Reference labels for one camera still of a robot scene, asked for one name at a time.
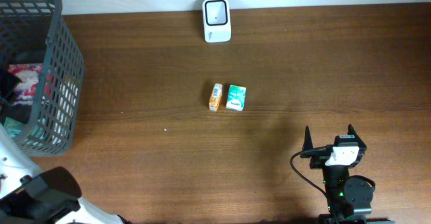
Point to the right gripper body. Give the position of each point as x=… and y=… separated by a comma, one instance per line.
x=318, y=155

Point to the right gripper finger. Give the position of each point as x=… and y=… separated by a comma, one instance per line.
x=307, y=144
x=352, y=132

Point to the teal wet wipes pouch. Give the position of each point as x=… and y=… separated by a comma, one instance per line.
x=13, y=127

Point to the red purple snack bag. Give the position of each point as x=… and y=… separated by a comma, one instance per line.
x=24, y=93

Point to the green tissue pack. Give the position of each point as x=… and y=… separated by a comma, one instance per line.
x=236, y=98

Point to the small orange box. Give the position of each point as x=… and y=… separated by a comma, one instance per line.
x=215, y=97

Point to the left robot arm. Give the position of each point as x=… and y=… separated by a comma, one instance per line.
x=31, y=195

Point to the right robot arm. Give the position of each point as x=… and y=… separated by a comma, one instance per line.
x=348, y=197

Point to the white barcode scanner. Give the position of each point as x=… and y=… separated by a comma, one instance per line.
x=216, y=21

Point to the grey plastic mesh basket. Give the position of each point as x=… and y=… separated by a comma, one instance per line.
x=35, y=36

